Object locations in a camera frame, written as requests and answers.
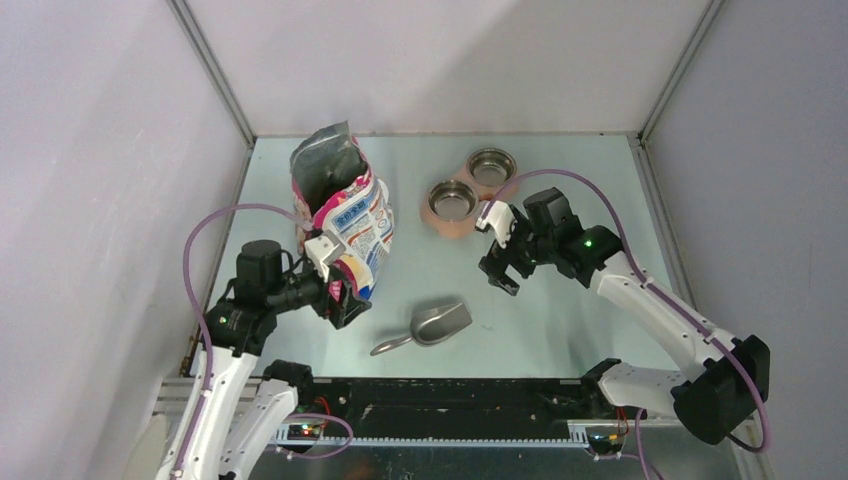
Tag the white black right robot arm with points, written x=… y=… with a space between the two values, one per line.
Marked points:
x=719 y=379

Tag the pink double bowl stand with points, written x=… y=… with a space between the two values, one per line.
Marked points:
x=455 y=230

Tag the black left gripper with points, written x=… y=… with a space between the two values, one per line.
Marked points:
x=352 y=305

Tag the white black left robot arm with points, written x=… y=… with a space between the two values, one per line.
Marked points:
x=209 y=443

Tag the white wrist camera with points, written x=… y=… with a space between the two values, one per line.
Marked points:
x=510 y=227
x=322 y=251

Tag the right circuit board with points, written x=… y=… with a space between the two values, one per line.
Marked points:
x=609 y=446

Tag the circuit board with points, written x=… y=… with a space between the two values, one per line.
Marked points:
x=304 y=432
x=609 y=446

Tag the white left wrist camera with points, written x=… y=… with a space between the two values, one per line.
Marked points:
x=322 y=251

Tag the left circuit board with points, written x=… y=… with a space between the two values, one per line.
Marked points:
x=304 y=432

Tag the metal food scoop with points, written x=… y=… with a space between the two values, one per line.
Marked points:
x=430 y=327

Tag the steel bowl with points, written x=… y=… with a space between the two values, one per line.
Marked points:
x=491 y=167
x=452 y=200

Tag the steel bowl far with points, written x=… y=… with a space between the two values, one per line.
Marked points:
x=491 y=167

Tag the steel bowl near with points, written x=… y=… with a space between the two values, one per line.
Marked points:
x=452 y=200

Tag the pet food bag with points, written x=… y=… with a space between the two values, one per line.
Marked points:
x=337 y=191

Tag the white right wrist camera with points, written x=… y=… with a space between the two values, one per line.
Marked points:
x=510 y=227

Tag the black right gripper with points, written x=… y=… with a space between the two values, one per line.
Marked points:
x=495 y=268

